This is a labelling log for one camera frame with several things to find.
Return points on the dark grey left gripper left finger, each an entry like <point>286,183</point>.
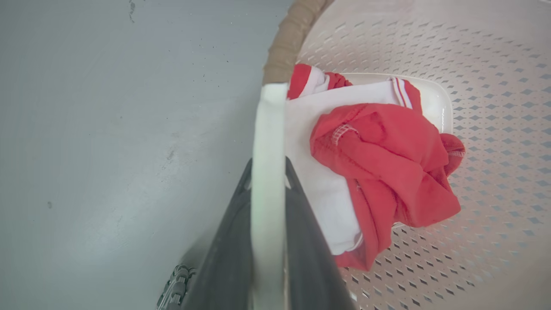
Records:
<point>226,258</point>

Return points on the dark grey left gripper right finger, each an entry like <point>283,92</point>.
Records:
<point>308,258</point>

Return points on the white perforated plastic laundry basket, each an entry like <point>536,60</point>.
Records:
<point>495,129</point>

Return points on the white garment with red trim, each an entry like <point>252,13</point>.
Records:
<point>318,172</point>

